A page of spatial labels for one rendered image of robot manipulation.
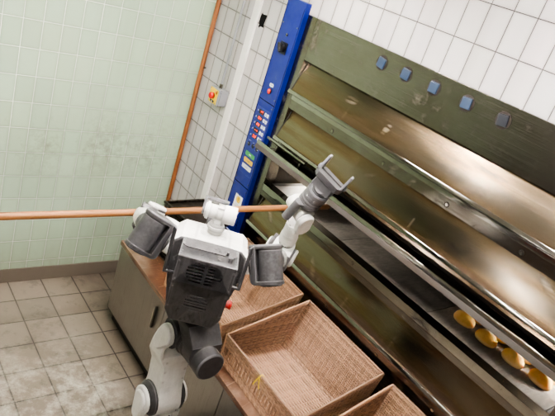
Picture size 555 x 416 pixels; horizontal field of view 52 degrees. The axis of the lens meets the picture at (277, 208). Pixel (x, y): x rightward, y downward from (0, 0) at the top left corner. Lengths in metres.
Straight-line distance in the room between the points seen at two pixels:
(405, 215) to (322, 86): 0.81
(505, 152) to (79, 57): 2.30
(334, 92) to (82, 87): 1.48
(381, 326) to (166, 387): 0.97
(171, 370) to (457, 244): 1.22
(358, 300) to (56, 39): 2.08
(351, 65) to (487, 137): 0.79
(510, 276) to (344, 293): 0.84
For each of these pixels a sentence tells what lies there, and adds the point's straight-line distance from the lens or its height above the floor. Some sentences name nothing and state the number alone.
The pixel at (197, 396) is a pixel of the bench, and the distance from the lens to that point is 2.92.
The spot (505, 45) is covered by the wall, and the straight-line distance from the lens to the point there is 2.32.
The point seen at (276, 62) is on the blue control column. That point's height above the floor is 1.81.
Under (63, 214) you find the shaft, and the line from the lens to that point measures 2.38.
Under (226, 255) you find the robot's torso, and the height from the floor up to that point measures 1.40.
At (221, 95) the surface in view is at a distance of 3.50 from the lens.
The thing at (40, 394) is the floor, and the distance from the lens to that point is 3.30.
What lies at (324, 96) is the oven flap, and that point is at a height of 1.78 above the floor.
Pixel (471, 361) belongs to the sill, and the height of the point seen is 1.17.
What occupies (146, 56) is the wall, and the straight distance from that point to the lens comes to 3.60.
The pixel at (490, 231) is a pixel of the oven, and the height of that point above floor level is 1.66.
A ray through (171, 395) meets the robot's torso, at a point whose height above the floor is 0.66.
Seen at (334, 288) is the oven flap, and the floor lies 0.99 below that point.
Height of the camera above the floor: 2.33
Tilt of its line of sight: 23 degrees down
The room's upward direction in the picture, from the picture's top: 19 degrees clockwise
